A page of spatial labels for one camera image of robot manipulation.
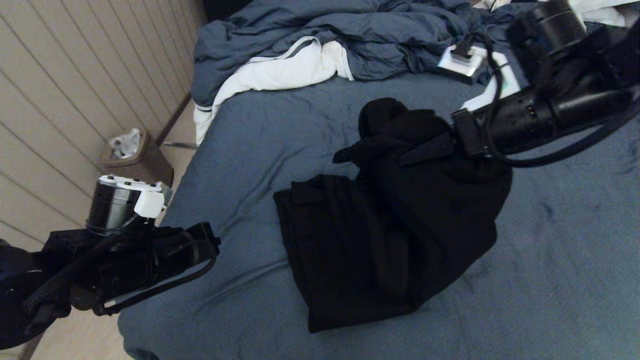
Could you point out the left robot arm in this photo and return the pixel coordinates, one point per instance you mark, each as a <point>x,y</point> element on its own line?
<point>30,285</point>

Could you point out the beige trash bin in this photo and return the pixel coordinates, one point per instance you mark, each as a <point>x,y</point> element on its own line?
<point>142,167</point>

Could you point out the white pillow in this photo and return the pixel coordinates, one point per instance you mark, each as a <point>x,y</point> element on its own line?
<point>605,10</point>

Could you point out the white plastic bin bag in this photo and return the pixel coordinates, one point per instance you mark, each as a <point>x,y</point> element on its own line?
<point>126,144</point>

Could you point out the crumpled blue duvet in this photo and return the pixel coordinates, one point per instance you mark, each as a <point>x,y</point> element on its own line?
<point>375,35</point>

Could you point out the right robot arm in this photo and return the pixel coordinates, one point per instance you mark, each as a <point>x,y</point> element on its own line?
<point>575,40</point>

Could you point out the dark headboard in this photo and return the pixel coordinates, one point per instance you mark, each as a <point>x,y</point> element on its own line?
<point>225,9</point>

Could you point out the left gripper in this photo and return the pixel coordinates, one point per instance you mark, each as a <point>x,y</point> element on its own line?
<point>150,262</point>

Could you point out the blue bed sheet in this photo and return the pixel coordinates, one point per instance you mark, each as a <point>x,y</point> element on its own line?
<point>250,150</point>

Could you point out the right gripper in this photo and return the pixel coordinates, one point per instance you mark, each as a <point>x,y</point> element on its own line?
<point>540,117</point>

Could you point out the black zip hoodie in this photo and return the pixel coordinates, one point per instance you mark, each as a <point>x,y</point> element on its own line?
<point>390,225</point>

